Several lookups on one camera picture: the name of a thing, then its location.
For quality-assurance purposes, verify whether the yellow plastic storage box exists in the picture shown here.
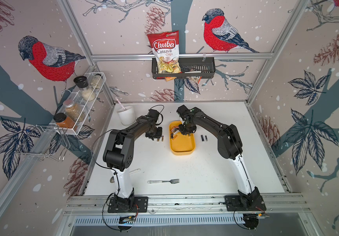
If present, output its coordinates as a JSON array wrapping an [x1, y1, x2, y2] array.
[[169, 121, 196, 155]]

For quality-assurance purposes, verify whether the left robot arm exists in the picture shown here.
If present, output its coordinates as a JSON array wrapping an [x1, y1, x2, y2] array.
[[103, 108, 163, 209]]

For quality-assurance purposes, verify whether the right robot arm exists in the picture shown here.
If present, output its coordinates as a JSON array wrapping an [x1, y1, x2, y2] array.
[[176, 105, 266, 211]]

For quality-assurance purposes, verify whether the white ceramic cup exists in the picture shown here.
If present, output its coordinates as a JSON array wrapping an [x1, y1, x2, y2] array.
[[117, 106, 137, 126]]

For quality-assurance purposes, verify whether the metal fork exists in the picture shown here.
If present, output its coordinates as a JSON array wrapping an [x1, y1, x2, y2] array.
[[147, 179, 180, 184]]

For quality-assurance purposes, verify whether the red Chuba cassava chips bag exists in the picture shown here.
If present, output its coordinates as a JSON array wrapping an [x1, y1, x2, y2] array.
[[147, 31, 181, 74]]

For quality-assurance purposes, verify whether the black lid spice jar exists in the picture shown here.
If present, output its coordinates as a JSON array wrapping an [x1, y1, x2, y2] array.
[[74, 76, 96, 101]]

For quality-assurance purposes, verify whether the pale spice jar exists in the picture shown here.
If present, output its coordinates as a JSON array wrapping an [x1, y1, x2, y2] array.
[[90, 74, 103, 89]]

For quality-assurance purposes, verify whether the silver lid spice jar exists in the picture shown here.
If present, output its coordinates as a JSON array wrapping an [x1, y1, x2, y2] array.
[[63, 99, 85, 123]]

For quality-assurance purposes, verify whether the orange spice jar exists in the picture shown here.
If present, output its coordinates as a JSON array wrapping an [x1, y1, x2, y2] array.
[[53, 113, 76, 129]]

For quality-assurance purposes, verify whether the black wall basket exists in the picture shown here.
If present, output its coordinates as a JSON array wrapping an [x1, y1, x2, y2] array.
[[152, 58, 216, 79]]

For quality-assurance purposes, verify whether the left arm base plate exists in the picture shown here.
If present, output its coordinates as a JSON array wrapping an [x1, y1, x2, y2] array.
[[107, 196, 148, 213]]

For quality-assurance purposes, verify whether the white wire spice rack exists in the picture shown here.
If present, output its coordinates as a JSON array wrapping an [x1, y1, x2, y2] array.
[[49, 72, 105, 136]]

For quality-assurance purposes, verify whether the wire hanger rack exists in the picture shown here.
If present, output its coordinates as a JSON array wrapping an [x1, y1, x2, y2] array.
[[14, 125, 71, 162]]

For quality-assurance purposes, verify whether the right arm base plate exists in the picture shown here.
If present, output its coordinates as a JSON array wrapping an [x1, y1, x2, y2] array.
[[224, 195, 267, 211]]

